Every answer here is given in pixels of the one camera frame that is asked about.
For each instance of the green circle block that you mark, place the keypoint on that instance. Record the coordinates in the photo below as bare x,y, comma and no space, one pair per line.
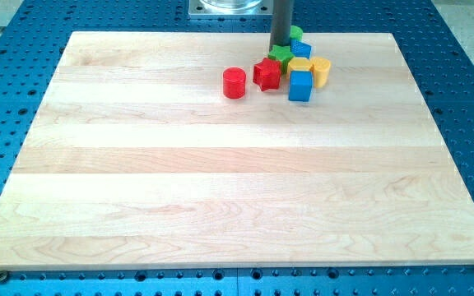
296,33

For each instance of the blue cube block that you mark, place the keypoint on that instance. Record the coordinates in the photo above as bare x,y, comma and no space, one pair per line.
301,84

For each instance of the green star block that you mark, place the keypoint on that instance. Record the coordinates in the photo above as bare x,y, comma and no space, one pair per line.
282,54

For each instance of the red cylinder block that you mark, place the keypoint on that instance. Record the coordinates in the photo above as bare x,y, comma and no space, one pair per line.
234,82

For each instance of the left board stop screw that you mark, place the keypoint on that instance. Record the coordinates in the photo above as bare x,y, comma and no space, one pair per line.
4,276

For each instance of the yellow hexagon block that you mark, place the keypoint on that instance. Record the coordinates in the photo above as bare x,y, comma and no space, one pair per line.
299,64

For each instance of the light wooden board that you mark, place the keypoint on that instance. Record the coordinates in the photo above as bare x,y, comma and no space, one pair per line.
136,160

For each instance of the blue triangle block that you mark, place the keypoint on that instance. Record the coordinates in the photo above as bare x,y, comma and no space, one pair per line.
300,49

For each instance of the yellow heart block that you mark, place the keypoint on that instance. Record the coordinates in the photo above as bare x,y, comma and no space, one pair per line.
320,69

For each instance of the red star block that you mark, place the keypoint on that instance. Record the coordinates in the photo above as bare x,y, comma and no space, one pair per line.
267,74

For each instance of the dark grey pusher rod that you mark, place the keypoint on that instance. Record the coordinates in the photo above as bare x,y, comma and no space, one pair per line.
281,22

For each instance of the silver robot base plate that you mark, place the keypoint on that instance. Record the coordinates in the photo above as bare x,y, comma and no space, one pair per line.
229,7

